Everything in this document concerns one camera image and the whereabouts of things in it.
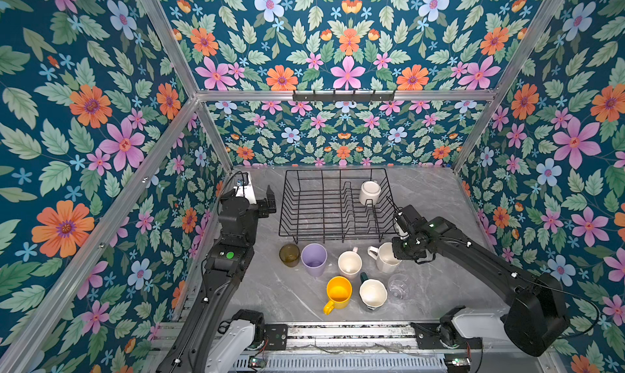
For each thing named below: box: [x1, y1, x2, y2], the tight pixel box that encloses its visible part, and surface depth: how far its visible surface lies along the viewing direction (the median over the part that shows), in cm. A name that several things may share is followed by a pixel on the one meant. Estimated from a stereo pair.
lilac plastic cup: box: [301, 242, 328, 278], surface depth 82 cm
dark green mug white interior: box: [358, 272, 389, 311], surface depth 76 cm
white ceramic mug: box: [367, 241, 403, 275], surface depth 84 cm
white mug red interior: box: [358, 180, 382, 206], surface depth 100 cm
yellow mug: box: [323, 275, 353, 316], surface depth 78 cm
